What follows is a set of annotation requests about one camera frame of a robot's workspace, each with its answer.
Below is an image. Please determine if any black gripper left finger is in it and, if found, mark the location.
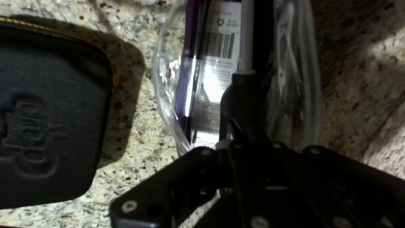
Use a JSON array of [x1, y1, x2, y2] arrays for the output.
[[109, 71, 252, 228]]

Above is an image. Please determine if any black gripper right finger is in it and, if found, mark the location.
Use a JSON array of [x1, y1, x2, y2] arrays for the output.
[[249, 72, 405, 228]]

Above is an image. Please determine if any black slim object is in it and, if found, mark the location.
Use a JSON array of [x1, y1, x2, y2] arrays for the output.
[[238, 0, 277, 76]]

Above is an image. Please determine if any clear plastic bag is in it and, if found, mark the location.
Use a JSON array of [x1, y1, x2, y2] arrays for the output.
[[150, 0, 324, 156]]

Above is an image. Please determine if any purple pen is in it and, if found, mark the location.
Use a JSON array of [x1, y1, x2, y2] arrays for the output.
[[173, 0, 205, 133]]

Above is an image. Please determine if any black embossed zip case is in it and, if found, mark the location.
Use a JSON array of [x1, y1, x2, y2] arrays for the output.
[[0, 15, 122, 210]]

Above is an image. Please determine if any white barcode label package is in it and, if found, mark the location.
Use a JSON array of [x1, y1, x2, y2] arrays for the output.
[[191, 0, 244, 147]]

